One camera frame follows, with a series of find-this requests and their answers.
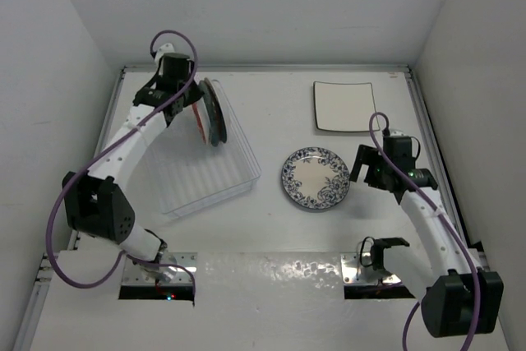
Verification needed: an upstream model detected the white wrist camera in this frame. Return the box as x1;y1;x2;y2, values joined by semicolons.
382;128;405;138
151;43;175;62

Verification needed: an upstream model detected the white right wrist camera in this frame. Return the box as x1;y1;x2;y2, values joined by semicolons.
382;128;405;138

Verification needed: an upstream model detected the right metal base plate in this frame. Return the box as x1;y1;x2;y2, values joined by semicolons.
340;252;402;286

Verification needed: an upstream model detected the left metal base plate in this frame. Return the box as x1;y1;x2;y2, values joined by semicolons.
121;252;197;287

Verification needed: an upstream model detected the white square plate black rim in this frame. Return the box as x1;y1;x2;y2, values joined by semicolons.
314;125;370;136

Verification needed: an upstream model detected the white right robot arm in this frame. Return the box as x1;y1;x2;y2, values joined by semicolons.
350;135;504;339

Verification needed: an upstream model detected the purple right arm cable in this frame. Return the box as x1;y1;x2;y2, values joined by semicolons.
368;111;482;351

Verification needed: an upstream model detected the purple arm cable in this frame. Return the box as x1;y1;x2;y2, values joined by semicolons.
368;111;482;351
44;30;199;289

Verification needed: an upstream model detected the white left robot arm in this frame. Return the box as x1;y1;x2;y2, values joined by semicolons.
64;53;202;263

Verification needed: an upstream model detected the dark blue round plate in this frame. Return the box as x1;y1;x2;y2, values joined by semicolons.
210;79;230;143

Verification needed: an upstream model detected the grey speckled round plate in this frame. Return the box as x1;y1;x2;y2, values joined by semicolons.
280;147;350;210

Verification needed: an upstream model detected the clear plastic dish rack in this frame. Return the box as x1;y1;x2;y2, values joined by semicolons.
145;98;261;219

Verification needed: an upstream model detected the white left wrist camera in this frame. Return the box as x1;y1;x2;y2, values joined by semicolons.
151;43;175;62

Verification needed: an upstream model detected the metal base plate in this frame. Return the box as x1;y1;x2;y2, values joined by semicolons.
340;252;402;286
121;252;197;287

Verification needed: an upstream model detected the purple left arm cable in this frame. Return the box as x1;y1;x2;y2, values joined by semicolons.
44;30;199;289

